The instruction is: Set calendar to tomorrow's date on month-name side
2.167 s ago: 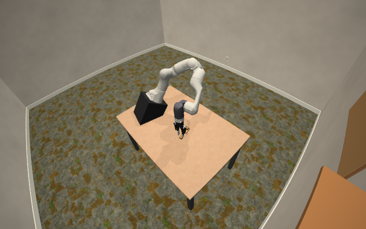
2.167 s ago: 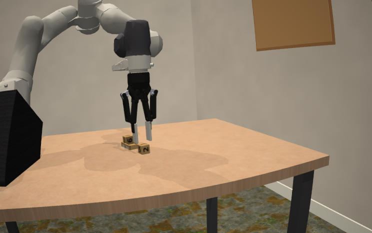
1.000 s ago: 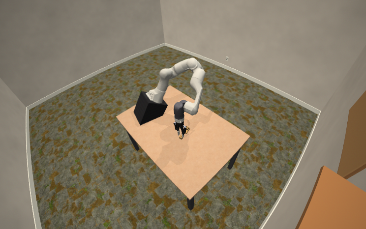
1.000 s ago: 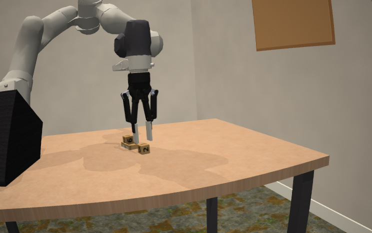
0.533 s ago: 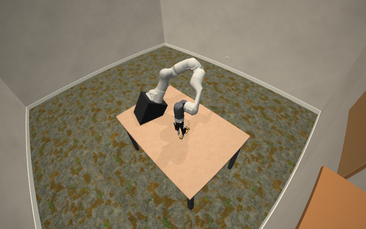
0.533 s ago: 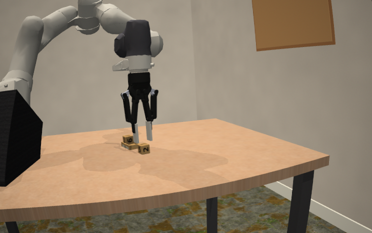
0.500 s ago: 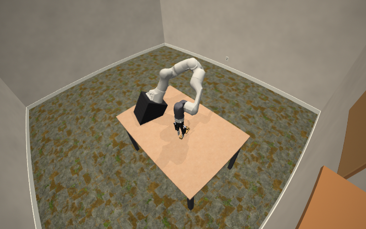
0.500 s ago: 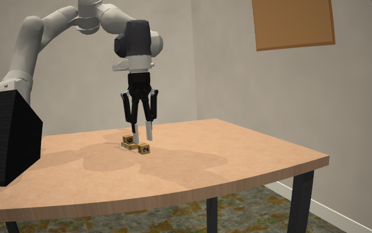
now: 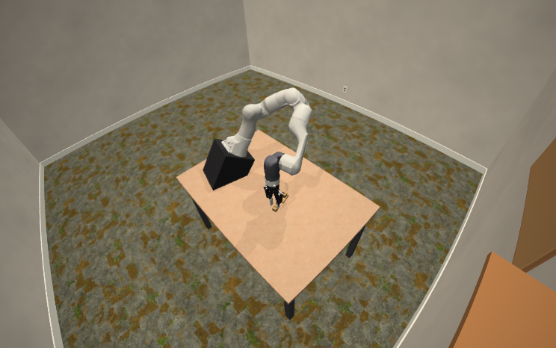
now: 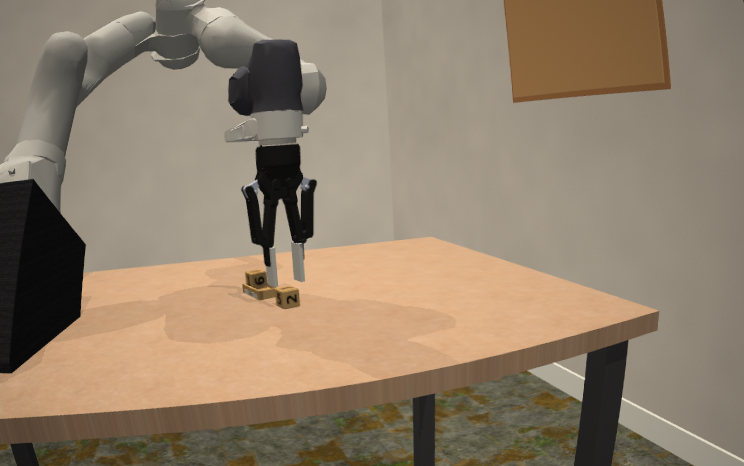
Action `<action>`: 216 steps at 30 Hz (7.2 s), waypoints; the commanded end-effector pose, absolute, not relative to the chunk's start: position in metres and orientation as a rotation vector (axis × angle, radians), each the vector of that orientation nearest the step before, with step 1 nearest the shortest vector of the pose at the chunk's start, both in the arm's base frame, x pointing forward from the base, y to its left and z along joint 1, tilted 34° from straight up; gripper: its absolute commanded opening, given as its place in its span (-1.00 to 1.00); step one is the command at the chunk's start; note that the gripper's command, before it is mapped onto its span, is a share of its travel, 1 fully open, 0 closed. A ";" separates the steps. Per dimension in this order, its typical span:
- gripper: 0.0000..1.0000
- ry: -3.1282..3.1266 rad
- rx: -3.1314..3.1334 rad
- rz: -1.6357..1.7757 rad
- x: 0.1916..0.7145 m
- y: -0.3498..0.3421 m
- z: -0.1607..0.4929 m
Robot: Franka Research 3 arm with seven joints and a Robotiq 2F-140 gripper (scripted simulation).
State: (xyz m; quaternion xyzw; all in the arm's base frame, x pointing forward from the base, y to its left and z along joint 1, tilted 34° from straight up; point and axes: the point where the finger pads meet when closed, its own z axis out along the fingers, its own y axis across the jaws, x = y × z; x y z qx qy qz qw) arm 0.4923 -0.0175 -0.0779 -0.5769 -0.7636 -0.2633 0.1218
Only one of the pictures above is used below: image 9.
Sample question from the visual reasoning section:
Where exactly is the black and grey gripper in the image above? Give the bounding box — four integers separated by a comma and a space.
264, 184, 284, 209

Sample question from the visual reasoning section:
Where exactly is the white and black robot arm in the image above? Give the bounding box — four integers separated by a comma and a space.
221, 88, 312, 187

